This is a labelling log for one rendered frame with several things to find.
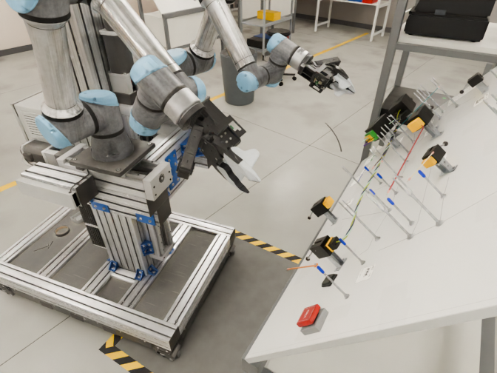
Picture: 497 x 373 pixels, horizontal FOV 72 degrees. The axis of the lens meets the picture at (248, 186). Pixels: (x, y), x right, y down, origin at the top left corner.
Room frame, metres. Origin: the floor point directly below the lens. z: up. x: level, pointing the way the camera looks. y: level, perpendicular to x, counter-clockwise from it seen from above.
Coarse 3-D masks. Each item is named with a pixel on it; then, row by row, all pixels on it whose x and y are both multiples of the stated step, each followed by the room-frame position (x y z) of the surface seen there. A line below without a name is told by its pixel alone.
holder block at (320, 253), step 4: (324, 236) 0.67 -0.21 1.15; (328, 236) 0.67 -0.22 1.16; (316, 240) 0.69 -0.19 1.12; (320, 240) 0.67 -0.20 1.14; (324, 240) 0.65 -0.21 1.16; (316, 244) 0.66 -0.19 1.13; (320, 244) 0.64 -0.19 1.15; (324, 244) 0.64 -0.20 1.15; (312, 248) 0.66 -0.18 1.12; (316, 248) 0.65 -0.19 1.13; (320, 248) 0.64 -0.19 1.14; (324, 248) 0.63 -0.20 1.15; (316, 252) 0.65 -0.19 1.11; (320, 252) 0.64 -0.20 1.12; (324, 252) 0.63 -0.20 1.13; (328, 252) 0.63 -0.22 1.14; (332, 252) 0.63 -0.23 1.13; (320, 256) 0.64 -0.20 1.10; (324, 256) 0.63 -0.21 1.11
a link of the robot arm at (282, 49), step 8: (272, 40) 1.31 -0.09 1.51; (280, 40) 1.31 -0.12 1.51; (288, 40) 1.31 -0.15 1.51; (272, 48) 1.30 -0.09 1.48; (280, 48) 1.29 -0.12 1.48; (288, 48) 1.28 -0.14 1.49; (296, 48) 1.28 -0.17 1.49; (272, 56) 1.31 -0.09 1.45; (280, 56) 1.29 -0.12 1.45; (288, 56) 1.27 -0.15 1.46; (280, 64) 1.30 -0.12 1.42; (288, 64) 1.29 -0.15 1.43
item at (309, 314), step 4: (316, 304) 0.47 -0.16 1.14; (308, 308) 0.47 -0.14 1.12; (312, 308) 0.46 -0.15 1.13; (316, 308) 0.46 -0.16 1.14; (304, 312) 0.47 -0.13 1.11; (308, 312) 0.46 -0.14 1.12; (312, 312) 0.45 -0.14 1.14; (316, 312) 0.45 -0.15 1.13; (300, 316) 0.46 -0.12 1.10; (304, 316) 0.45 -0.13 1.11; (308, 316) 0.44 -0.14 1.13; (312, 316) 0.44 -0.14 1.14; (316, 316) 0.44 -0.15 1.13; (300, 320) 0.44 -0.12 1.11; (304, 320) 0.44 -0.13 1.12; (308, 320) 0.43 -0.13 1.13; (312, 320) 0.43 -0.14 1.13; (300, 324) 0.44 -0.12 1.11; (304, 324) 0.43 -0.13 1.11; (308, 324) 0.43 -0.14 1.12
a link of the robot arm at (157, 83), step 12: (144, 60) 0.73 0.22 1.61; (156, 60) 0.74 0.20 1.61; (132, 72) 0.72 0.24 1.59; (144, 72) 0.71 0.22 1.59; (156, 72) 0.71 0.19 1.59; (168, 72) 0.72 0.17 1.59; (144, 84) 0.70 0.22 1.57; (156, 84) 0.70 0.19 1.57; (168, 84) 0.70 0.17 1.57; (180, 84) 0.71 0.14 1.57; (144, 96) 0.71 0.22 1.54; (156, 96) 0.69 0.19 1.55; (168, 96) 0.68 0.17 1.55; (156, 108) 0.71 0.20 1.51
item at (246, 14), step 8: (248, 0) 7.31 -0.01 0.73; (256, 0) 7.19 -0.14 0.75; (272, 0) 7.32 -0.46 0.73; (280, 0) 7.54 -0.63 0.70; (288, 0) 7.76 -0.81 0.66; (296, 0) 7.95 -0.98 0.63; (248, 8) 7.30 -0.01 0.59; (256, 8) 7.19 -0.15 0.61; (272, 8) 7.33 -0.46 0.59; (280, 8) 7.55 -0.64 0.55; (288, 8) 7.78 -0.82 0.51; (248, 16) 7.30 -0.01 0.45; (288, 16) 7.76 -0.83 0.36
